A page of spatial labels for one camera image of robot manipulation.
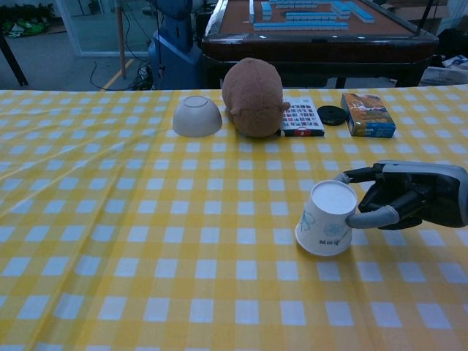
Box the white upturned bowl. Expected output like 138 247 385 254
172 95 223 138

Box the white plastic basket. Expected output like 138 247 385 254
419 65 468 88

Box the blue machine base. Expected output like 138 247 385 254
148 0 204 91

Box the black round lid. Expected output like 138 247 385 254
317 105 348 127

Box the brown plush toy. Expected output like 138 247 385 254
222 57 292 139

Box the wooden pole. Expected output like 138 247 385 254
116 0 127 78

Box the long blue mahjong tile row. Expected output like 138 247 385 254
252 22 350 31

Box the short blue mahjong tile row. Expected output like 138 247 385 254
285 12 338 22

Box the blue and orange box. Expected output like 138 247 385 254
340 93 397 139

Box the yellow checkered tablecloth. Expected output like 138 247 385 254
0 86 468 351

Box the diagonal blue mahjong tile row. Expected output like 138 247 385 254
330 0 376 24

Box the green items pile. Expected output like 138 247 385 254
1 18 50 39

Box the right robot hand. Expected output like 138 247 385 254
332 159 468 231

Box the white floral paper cup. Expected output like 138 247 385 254
295 178 358 257

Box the black floor cable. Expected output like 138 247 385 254
89 60 121 91

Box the card box with colourful grid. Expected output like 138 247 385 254
280 97 326 138

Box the black table leg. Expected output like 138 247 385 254
0 34 29 88

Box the dark wooden mahjong table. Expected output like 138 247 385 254
201 0 439 90

